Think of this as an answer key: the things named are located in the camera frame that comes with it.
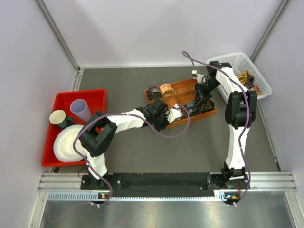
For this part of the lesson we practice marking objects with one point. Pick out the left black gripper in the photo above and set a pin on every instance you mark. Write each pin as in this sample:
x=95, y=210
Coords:
x=158, y=128

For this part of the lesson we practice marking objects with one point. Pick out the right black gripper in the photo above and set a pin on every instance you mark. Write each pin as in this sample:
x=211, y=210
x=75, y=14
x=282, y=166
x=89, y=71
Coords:
x=199, y=93

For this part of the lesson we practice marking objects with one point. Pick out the orange compartment tray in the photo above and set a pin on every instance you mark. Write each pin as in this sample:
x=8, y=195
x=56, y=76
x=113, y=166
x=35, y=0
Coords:
x=185, y=93

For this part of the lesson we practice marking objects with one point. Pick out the dark floral necktie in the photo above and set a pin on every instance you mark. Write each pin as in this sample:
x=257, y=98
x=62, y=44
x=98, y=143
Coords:
x=192, y=110

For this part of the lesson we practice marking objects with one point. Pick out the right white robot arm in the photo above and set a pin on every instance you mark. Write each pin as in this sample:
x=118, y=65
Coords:
x=240, y=113

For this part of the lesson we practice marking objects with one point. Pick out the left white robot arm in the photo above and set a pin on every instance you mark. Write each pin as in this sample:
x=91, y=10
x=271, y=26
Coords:
x=96, y=136

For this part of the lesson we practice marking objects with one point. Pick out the dark brown rolled tie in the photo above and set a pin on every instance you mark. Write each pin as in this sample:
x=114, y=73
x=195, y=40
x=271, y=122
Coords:
x=208, y=106

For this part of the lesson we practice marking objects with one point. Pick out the peach rolled tie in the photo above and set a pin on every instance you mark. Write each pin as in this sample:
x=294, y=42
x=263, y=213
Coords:
x=167, y=90

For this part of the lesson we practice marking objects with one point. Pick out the gold folded tie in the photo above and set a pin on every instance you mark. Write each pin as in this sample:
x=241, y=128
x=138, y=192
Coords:
x=245, y=77

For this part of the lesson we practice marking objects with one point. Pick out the dark maroon folded tie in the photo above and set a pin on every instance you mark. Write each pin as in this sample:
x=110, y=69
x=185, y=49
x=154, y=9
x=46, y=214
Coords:
x=249, y=83

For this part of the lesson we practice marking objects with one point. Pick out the white plastic basket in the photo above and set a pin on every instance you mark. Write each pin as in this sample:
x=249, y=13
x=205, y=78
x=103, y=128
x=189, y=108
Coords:
x=240, y=62

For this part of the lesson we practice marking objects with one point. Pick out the cream floral folded tie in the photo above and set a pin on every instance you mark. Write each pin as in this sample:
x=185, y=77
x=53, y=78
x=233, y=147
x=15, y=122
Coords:
x=257, y=90

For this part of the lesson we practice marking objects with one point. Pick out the red plastic bin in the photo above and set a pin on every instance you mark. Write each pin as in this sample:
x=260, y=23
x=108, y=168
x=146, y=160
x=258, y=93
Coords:
x=96, y=100

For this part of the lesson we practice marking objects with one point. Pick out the lilac plastic cup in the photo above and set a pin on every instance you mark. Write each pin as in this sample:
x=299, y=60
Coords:
x=80, y=108

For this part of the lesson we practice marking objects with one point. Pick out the dark green mug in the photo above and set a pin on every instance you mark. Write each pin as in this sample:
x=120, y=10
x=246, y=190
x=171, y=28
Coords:
x=65, y=122

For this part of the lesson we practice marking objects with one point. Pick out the white paper plate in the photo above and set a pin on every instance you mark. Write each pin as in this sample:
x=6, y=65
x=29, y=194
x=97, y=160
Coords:
x=63, y=145

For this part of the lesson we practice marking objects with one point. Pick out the cream paper cup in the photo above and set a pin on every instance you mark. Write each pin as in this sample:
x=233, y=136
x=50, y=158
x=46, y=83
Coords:
x=57, y=117

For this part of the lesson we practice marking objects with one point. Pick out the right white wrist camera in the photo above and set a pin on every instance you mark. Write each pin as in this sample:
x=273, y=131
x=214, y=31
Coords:
x=198, y=77

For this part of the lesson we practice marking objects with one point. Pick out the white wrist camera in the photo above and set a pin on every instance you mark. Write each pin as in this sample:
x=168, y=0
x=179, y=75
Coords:
x=174, y=114
x=198, y=77

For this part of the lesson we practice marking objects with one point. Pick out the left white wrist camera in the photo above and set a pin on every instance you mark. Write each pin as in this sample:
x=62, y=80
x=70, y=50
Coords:
x=174, y=114

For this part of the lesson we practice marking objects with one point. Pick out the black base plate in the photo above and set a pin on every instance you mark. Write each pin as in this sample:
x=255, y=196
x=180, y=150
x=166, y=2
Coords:
x=171, y=184

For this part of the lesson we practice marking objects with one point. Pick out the slotted cable duct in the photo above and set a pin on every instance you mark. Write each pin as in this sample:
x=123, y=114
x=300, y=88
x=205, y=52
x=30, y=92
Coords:
x=101, y=197

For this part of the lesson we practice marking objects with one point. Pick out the aluminium frame rail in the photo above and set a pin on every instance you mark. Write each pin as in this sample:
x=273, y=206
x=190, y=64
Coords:
x=270, y=200

